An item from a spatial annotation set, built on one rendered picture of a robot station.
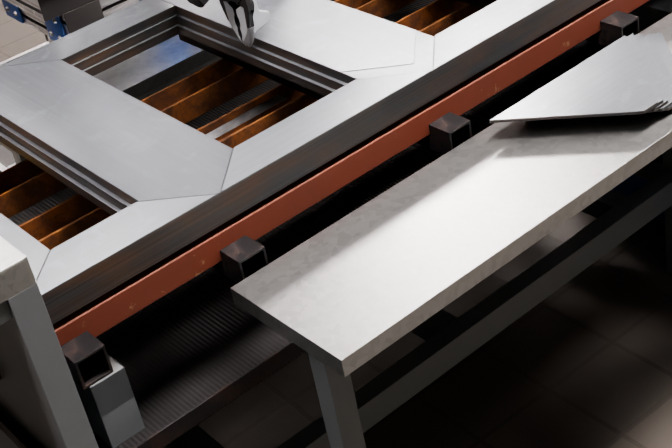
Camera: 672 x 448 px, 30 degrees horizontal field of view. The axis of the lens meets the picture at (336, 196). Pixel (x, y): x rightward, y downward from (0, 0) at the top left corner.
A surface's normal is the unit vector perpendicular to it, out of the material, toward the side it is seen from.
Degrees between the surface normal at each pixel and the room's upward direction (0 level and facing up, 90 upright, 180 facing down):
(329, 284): 0
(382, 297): 0
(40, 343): 90
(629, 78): 0
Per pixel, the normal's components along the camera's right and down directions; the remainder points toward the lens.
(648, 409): -0.17, -0.83
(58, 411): 0.64, 0.32
